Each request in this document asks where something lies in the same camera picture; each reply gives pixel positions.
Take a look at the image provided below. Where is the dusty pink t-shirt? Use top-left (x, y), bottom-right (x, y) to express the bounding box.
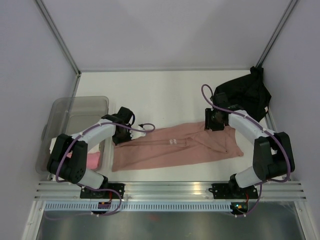
top-left (112, 122), bottom-right (244, 172)

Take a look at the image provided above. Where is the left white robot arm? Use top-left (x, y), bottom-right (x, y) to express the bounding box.
top-left (46, 106), bottom-right (135, 198)

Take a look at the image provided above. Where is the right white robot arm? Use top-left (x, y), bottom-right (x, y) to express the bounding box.
top-left (205, 93), bottom-right (295, 198)

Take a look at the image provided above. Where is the black t-shirt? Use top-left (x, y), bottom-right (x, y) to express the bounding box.
top-left (213, 66), bottom-right (272, 122)

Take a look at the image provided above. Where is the rolled bright pink t-shirt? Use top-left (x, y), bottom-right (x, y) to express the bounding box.
top-left (66, 151), bottom-right (101, 172)

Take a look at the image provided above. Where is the clear plastic bin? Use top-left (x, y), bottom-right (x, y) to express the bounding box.
top-left (35, 96), bottom-right (109, 175)

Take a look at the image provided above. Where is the rolled white t-shirt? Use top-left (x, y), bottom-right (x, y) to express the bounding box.
top-left (49, 138), bottom-right (57, 154)

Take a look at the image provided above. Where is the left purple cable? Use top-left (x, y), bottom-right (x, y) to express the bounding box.
top-left (43, 113), bottom-right (156, 221)

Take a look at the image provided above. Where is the purple cable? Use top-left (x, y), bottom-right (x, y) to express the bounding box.
top-left (201, 84), bottom-right (292, 218)
top-left (43, 113), bottom-right (156, 221)

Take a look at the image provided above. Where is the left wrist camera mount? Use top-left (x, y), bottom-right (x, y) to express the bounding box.
top-left (129, 125), bottom-right (147, 140)

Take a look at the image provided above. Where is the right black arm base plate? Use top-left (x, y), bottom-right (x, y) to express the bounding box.
top-left (208, 183), bottom-right (258, 200)

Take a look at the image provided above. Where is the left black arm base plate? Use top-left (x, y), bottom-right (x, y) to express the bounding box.
top-left (80, 182), bottom-right (125, 200)

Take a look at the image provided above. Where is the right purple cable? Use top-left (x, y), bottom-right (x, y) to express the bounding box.
top-left (201, 84), bottom-right (292, 218)

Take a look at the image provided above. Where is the white slotted cable duct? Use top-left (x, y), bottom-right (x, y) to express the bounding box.
top-left (44, 201), bottom-right (248, 212)

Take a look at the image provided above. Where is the aluminium frame rail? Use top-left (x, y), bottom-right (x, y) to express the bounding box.
top-left (33, 181), bottom-right (307, 202)

